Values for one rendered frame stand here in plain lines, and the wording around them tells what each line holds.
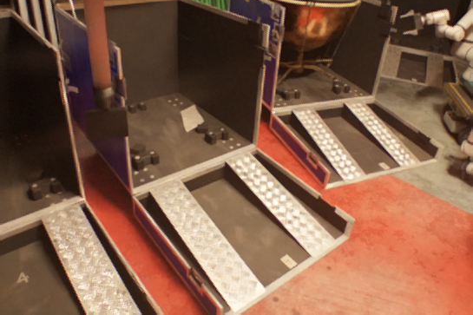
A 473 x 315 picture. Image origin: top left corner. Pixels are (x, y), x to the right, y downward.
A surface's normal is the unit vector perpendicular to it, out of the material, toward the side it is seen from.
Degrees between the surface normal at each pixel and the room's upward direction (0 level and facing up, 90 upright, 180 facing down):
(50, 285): 2
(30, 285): 2
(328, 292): 0
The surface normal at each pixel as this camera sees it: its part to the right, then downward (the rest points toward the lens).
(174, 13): 0.62, 0.43
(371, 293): 0.06, -0.87
